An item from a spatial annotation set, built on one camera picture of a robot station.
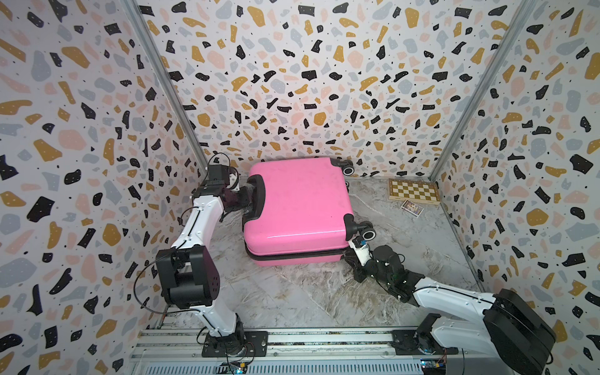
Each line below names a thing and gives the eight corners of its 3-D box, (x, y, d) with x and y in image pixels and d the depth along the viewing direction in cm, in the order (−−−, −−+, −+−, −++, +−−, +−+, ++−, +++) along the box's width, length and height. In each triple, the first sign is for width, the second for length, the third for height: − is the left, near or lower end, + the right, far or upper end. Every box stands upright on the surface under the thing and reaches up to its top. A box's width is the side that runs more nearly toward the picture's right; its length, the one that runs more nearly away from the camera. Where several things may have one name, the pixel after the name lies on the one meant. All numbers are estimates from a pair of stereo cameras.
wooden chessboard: (389, 200, 115) (390, 197, 113) (386, 179, 124) (388, 176, 122) (440, 205, 113) (442, 202, 111) (434, 184, 122) (435, 180, 120)
